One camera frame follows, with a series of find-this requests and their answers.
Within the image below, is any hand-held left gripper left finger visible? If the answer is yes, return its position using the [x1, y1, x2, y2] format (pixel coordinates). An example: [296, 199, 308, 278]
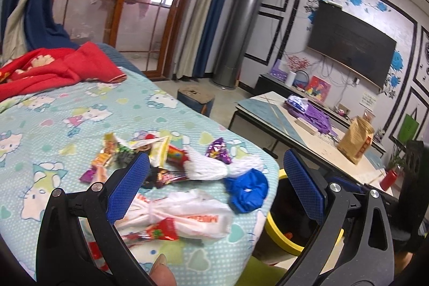
[35, 152, 158, 286]

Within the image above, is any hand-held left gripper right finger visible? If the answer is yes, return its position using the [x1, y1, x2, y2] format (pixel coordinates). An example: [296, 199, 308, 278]
[278, 148, 396, 286]

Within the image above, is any black green snack wrapper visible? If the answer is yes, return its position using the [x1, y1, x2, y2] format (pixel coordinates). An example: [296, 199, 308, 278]
[114, 143, 138, 169]

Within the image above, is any yellow rimmed trash bin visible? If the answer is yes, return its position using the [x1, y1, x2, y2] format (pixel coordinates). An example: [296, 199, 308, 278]
[265, 169, 346, 256]

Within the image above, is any purple snack packet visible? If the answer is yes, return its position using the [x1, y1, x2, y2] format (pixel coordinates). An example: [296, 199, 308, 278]
[205, 138, 232, 165]

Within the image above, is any person's left hand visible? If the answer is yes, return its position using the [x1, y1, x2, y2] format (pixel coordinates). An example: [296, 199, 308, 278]
[149, 253, 178, 286]

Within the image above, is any red bottle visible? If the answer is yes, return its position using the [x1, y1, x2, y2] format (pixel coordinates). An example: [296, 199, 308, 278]
[380, 169, 399, 192]

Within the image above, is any green potted plant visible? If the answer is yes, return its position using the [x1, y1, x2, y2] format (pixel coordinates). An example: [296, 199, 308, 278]
[385, 139, 406, 173]

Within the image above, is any dark brown candy wrapper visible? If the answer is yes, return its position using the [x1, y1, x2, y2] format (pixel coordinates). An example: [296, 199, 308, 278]
[142, 168, 188, 189]

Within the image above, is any yellow orange snack wrapper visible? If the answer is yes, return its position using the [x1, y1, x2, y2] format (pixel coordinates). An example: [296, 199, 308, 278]
[79, 133, 119, 184]

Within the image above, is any yellow white snack wrapper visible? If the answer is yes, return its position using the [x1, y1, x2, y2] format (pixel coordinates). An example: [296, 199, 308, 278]
[132, 135, 172, 169]

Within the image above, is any green bag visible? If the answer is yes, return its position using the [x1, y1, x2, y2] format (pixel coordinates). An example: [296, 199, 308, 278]
[396, 112, 419, 142]

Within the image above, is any red cone snack wrapper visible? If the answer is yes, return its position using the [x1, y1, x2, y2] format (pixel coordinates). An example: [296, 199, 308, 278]
[119, 217, 182, 244]

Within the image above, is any blue crumpled plastic wrap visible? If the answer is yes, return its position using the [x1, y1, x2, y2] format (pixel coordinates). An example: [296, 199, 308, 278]
[224, 169, 269, 213]

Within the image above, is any red candy tube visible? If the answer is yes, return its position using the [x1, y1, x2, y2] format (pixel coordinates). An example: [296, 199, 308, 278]
[168, 144, 189, 170]

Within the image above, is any white power strip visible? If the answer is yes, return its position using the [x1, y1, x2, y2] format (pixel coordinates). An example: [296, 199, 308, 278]
[295, 117, 319, 134]

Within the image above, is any purple bag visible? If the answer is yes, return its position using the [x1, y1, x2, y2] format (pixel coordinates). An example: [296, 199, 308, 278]
[284, 100, 339, 136]

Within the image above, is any brown paper bag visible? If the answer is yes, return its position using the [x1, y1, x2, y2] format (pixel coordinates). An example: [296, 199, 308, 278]
[337, 116, 375, 165]

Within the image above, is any white plastic bag orange print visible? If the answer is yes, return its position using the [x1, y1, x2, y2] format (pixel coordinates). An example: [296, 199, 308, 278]
[114, 189, 233, 240]

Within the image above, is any red candy bar wrapper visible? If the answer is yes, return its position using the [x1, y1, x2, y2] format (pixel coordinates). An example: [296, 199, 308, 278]
[88, 241, 112, 270]

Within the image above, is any blue and white tissue pack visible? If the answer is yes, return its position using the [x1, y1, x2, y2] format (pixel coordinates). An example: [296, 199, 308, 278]
[288, 95, 309, 112]

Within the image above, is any white and blue coffee table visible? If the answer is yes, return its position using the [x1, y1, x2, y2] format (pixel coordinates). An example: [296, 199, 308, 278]
[230, 91, 396, 199]

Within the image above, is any colourful picture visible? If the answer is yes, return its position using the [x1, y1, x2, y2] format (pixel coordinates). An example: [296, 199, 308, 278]
[306, 76, 332, 102]

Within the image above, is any green cloth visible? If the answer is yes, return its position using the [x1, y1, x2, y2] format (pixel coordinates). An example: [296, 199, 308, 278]
[235, 255, 292, 286]

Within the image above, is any round blue ornament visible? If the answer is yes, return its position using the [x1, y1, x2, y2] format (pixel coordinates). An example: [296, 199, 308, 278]
[295, 70, 310, 90]

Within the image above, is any black television stand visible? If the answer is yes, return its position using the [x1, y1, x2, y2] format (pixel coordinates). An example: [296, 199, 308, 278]
[255, 73, 386, 156]

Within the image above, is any white vase with red flowers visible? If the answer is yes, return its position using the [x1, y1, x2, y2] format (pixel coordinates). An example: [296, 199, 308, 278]
[285, 55, 316, 87]

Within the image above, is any cartoon printed bed sheet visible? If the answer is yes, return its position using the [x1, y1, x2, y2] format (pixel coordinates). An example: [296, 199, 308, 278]
[0, 45, 280, 283]

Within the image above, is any purple box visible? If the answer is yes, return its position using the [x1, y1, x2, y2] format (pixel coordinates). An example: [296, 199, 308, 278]
[270, 59, 289, 80]

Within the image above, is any red printed blanket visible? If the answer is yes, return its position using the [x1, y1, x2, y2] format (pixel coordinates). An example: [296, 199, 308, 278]
[0, 41, 126, 102]

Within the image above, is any silver tower air conditioner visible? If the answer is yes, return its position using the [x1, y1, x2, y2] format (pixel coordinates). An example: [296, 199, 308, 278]
[210, 0, 267, 89]

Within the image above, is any wooden framed glass door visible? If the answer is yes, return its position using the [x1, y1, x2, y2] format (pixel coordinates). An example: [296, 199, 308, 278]
[54, 0, 208, 77]

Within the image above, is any black wall television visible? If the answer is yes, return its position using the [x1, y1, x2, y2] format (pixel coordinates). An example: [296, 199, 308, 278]
[306, 0, 398, 89]

